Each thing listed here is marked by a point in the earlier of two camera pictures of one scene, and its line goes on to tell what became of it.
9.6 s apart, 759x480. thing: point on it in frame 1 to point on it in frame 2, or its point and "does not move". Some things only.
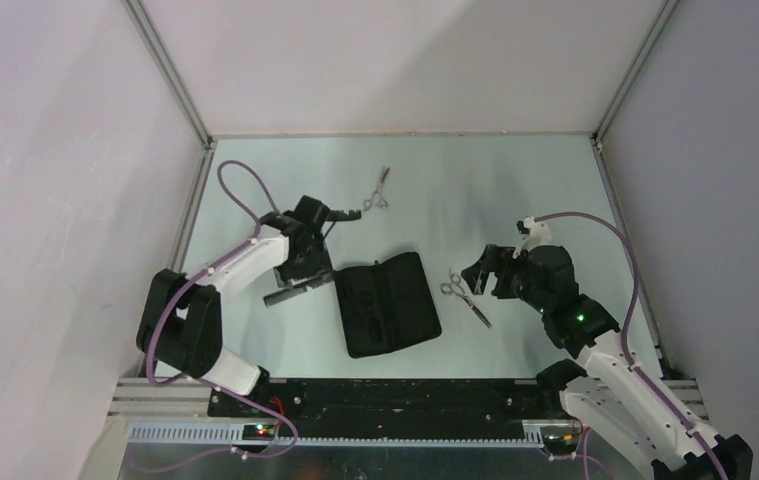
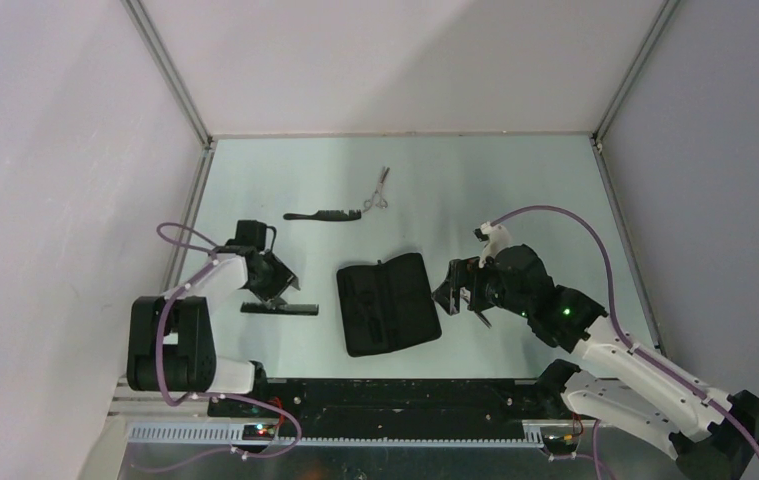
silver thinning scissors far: (382, 203) does not move
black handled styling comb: (341, 215) does not move
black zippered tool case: (387, 306) does not move
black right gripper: (493, 257) to (448, 294)
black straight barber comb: (293, 291) to (286, 309)
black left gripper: (319, 264) to (284, 279)
